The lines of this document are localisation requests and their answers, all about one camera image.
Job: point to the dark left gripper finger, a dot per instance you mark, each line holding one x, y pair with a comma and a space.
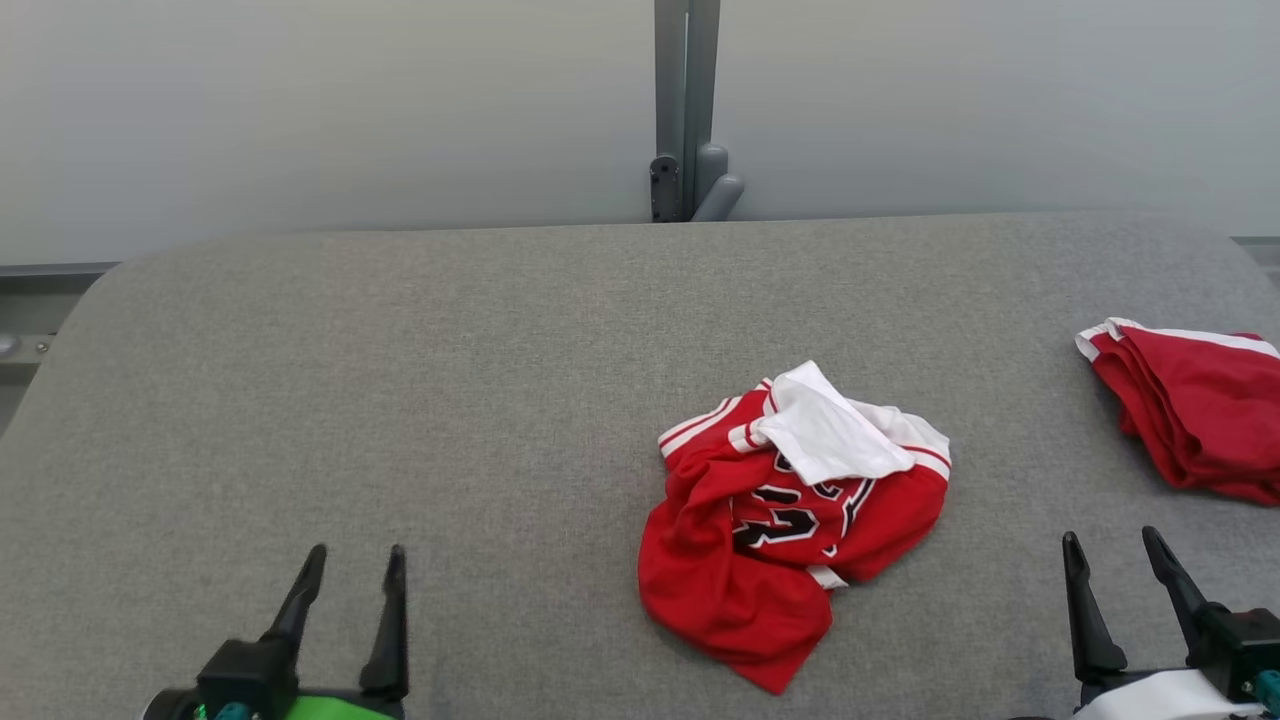
300, 610
392, 640

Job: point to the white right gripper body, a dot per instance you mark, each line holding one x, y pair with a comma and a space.
1160, 700

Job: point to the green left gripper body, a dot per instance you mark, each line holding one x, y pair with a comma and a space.
345, 708

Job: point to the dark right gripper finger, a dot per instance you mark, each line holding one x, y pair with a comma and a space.
1092, 640
1175, 580

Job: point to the red shorts with white trim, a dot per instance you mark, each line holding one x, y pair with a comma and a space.
1200, 410

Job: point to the red jersey with white sleeves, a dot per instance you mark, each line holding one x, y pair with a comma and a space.
760, 600

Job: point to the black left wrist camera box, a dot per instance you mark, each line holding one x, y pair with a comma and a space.
245, 675

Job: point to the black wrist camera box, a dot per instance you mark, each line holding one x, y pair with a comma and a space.
245, 675
1240, 645

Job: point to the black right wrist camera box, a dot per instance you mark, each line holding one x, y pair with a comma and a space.
1240, 645

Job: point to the teal right camera connector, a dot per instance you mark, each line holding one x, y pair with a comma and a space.
1270, 690

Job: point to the teal camera connector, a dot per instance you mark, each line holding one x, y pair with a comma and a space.
230, 712
1270, 690

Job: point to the teal left camera connector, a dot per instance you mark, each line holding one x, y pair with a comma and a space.
230, 712

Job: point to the grey metal wall rail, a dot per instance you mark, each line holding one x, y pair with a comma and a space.
1260, 255
50, 278

